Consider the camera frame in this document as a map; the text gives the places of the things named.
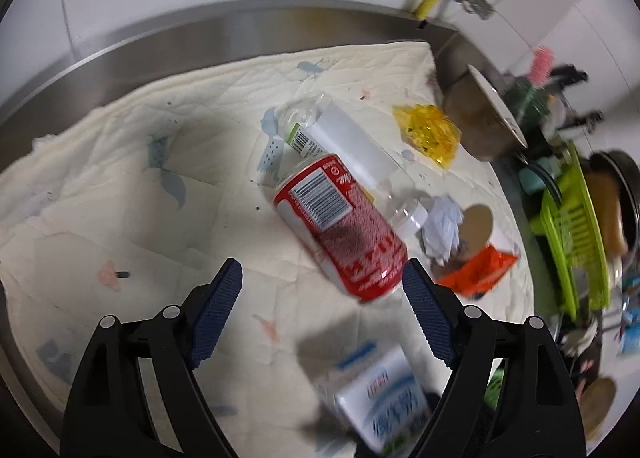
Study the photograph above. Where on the pink brush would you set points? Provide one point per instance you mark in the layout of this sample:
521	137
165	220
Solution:
541	64

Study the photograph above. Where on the dark frying pan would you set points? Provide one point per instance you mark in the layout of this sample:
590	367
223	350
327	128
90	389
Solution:
627	198

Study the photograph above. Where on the yellow plastic wrapper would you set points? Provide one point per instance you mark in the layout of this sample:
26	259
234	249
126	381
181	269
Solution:
425	133

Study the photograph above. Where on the green plastic dish rack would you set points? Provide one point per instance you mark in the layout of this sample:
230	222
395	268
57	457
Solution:
570	233

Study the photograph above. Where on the teal cup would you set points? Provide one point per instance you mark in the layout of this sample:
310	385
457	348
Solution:
532	180

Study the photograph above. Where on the crumpled white paper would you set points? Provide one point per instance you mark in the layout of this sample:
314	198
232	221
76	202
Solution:
442	228

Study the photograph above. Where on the clear plastic bottle white label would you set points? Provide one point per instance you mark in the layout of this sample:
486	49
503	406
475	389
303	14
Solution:
350	138

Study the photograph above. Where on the green ribbed glass container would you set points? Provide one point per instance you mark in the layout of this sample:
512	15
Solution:
525	98

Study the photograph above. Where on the white and blue milk carton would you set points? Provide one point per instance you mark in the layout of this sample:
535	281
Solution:
385	398

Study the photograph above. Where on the white printed plate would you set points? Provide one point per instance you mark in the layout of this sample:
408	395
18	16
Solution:
495	103

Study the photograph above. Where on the white printed quilted mat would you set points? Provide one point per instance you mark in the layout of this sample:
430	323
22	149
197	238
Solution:
125	188

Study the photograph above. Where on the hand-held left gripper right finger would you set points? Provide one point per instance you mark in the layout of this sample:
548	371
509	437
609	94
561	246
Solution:
425	310

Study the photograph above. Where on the orange snack wrapper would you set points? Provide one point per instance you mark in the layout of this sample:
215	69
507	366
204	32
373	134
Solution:
475	270

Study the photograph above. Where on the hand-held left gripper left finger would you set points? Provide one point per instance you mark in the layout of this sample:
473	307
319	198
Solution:
217	310

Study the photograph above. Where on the red soda can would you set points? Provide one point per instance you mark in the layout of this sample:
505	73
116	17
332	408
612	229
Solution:
340	228

